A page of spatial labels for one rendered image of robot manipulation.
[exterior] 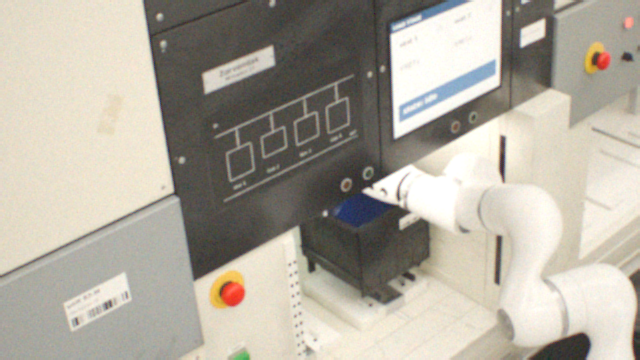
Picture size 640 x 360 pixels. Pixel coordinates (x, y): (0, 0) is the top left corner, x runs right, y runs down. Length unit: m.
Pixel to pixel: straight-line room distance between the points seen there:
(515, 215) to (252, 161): 0.43
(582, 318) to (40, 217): 0.82
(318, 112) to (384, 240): 0.62
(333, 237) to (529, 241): 0.64
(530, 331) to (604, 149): 1.40
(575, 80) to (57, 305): 1.18
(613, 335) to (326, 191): 0.51
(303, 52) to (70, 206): 0.42
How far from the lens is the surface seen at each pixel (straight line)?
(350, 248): 2.01
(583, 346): 2.15
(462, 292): 2.23
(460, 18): 1.66
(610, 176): 2.70
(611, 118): 3.00
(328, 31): 1.44
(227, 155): 1.38
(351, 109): 1.52
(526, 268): 1.48
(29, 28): 1.16
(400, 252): 2.09
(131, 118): 1.27
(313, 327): 2.10
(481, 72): 1.75
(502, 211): 1.56
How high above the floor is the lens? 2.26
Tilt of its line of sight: 31 degrees down
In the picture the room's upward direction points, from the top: 4 degrees counter-clockwise
